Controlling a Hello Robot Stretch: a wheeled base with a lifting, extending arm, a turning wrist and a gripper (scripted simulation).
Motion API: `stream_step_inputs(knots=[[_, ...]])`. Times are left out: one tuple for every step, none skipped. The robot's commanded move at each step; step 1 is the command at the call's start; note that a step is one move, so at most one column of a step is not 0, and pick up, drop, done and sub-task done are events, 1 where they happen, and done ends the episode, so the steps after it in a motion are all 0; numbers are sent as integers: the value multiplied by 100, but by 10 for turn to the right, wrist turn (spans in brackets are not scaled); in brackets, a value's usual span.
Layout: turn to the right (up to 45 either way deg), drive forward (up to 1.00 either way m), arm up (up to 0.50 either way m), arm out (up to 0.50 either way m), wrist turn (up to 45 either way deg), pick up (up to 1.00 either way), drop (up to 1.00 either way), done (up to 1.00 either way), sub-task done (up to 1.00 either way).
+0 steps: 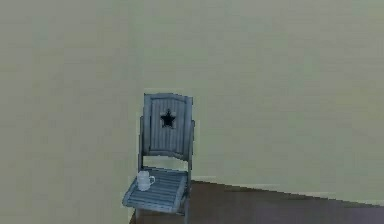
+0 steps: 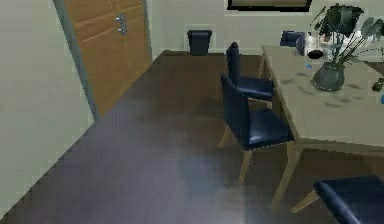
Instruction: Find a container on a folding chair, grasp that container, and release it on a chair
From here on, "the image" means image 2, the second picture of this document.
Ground dark blue dining chair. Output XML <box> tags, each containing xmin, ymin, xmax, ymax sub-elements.
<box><xmin>218</xmin><ymin>73</ymin><xmax>296</xmax><ymax>185</ymax></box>
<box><xmin>290</xmin><ymin>175</ymin><xmax>384</xmax><ymax>224</ymax></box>
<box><xmin>279</xmin><ymin>30</ymin><xmax>307</xmax><ymax>56</ymax></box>
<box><xmin>225</xmin><ymin>41</ymin><xmax>276</xmax><ymax>103</ymax></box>

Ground dark green round object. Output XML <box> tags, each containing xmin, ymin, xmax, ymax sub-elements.
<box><xmin>371</xmin><ymin>77</ymin><xmax>384</xmax><ymax>93</ymax></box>

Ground silver door handle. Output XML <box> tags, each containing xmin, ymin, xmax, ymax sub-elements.
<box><xmin>115</xmin><ymin>13</ymin><xmax>128</xmax><ymax>37</ymax></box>

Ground beige wooden dining table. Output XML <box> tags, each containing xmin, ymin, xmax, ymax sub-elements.
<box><xmin>257</xmin><ymin>44</ymin><xmax>384</xmax><ymax>213</ymax></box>

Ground black framed wall picture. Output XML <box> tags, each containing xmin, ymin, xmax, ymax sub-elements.
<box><xmin>227</xmin><ymin>0</ymin><xmax>313</xmax><ymax>13</ymax></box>

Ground dark blue waste bin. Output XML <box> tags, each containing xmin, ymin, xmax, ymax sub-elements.
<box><xmin>186</xmin><ymin>29</ymin><xmax>213</xmax><ymax>56</ymax></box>

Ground white pink object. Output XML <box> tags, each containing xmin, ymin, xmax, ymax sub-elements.
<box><xmin>305</xmin><ymin>29</ymin><xmax>364</xmax><ymax>58</ymax></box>

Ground brown wooden room door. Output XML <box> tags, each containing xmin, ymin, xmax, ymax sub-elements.
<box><xmin>53</xmin><ymin>0</ymin><xmax>154</xmax><ymax>121</ymax></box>

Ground green house plant grey pot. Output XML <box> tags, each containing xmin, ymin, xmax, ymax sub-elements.
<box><xmin>310</xmin><ymin>3</ymin><xmax>384</xmax><ymax>92</ymax></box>

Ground small black bowl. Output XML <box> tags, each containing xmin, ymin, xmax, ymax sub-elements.
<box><xmin>307</xmin><ymin>49</ymin><xmax>325</xmax><ymax>60</ymax></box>

